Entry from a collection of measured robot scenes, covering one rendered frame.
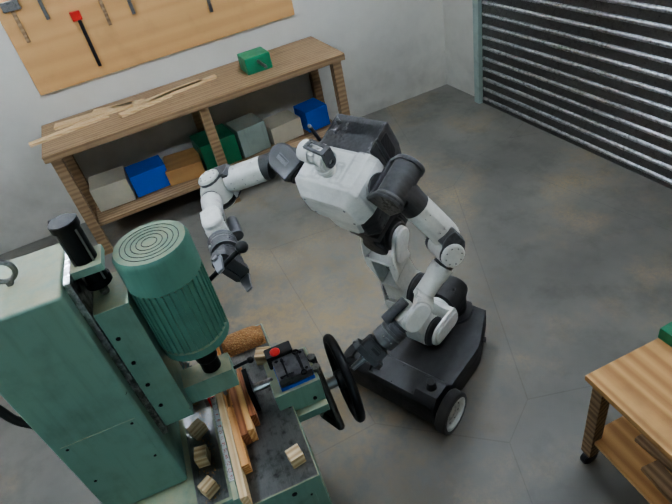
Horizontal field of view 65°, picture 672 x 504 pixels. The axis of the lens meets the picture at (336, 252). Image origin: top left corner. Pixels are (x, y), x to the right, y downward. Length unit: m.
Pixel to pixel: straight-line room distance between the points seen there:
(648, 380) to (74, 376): 1.74
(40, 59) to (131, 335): 3.30
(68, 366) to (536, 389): 2.00
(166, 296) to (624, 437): 1.78
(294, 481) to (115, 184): 3.17
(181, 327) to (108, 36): 3.32
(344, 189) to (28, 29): 3.18
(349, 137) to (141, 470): 1.11
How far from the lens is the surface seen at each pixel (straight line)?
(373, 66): 5.11
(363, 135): 1.67
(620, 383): 2.07
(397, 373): 2.48
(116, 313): 1.27
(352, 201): 1.57
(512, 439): 2.51
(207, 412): 1.79
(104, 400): 1.39
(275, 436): 1.53
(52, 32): 4.38
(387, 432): 2.54
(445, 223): 1.62
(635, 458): 2.34
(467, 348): 2.58
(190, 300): 1.26
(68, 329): 1.24
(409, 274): 2.13
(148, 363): 1.37
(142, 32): 4.41
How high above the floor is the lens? 2.13
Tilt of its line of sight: 38 degrees down
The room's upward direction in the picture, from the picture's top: 13 degrees counter-clockwise
